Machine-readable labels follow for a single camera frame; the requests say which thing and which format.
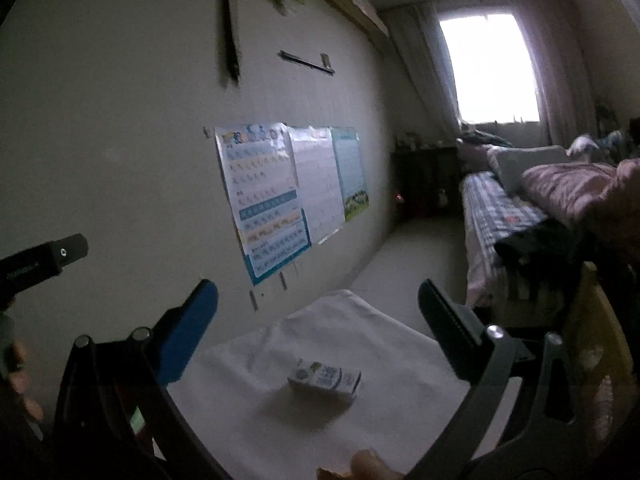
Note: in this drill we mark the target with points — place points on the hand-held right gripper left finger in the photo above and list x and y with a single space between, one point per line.
192 325

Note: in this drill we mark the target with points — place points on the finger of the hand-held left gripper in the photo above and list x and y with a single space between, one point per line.
55 257

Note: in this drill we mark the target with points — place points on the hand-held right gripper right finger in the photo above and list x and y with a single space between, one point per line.
450 330

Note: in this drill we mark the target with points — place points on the white and blue milk carton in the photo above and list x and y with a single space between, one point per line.
325 380

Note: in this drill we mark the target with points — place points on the person's left hand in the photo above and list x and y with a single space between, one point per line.
20 377

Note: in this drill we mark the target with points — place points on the black cloth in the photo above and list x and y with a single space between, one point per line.
540 247

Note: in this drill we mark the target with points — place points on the bed with plaid sheet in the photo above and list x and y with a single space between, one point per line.
487 210

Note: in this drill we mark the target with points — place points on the dark wooden cabinet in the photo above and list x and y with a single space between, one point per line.
425 180

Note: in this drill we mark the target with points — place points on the wooden chair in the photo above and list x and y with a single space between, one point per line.
607 350

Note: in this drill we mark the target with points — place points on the grey pillow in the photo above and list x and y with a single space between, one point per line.
525 165

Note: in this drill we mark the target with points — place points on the pink blanket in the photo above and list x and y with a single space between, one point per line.
565 187

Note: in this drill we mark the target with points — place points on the pile of clothes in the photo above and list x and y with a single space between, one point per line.
480 137

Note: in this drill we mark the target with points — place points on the white and blue clothing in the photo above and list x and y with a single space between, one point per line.
595 142

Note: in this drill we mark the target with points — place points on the bright window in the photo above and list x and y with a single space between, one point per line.
490 67

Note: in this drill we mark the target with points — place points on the grey curtain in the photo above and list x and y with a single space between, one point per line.
420 65
565 65

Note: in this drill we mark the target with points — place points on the green chart wall poster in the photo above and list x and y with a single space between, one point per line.
351 172

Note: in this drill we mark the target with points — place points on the white chart wall poster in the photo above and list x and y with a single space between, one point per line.
317 185

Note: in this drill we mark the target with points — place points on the wall hook rail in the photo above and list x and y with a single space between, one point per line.
306 62

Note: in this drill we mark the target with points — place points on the dark hanging wall item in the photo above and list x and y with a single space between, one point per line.
229 30

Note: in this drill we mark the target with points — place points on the wall air conditioner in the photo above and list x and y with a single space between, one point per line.
355 5

